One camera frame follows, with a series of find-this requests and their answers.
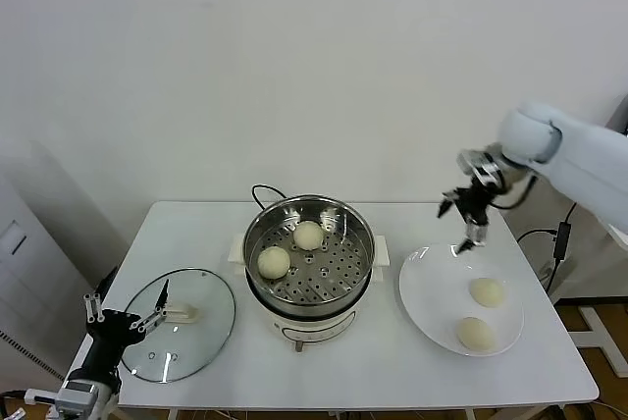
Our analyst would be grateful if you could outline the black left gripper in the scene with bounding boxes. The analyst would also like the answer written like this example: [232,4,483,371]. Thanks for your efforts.
[73,267,171,385]

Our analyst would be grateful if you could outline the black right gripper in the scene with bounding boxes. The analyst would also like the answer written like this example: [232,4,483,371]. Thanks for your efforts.
[437,182,498,254]

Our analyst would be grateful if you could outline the round glass pot lid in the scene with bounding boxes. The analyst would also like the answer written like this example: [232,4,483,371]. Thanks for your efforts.
[119,267,237,384]

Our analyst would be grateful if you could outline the white steamed baozi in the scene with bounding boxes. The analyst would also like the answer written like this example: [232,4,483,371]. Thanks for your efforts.
[455,316,497,353]
[292,221,326,251]
[257,246,291,281]
[469,276,507,309]

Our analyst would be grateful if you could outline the stainless steel steamer basket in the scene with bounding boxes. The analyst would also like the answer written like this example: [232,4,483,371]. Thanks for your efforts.
[243,194,378,317]

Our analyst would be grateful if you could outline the large white plate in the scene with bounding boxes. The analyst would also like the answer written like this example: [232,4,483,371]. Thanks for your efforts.
[397,242,525,358]

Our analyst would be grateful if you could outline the white side desk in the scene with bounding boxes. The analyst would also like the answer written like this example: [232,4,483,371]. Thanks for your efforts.
[504,193,628,383]

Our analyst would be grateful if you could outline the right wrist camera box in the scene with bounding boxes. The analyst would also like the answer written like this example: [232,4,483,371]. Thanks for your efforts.
[455,147,507,186]

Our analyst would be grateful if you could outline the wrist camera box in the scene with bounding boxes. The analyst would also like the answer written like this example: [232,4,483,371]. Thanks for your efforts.
[55,379,99,412]
[455,147,507,186]

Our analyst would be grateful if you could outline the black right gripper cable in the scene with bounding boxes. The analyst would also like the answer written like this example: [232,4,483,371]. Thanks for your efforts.
[492,172,539,210]

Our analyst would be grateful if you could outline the black power adapter cable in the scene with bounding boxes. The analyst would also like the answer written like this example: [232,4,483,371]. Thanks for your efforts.
[516,201,580,294]

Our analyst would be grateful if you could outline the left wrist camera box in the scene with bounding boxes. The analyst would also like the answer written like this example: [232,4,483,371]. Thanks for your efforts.
[55,379,99,412]

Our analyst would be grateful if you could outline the black cooker power cord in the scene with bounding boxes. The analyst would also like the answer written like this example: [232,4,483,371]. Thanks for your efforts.
[251,184,290,213]

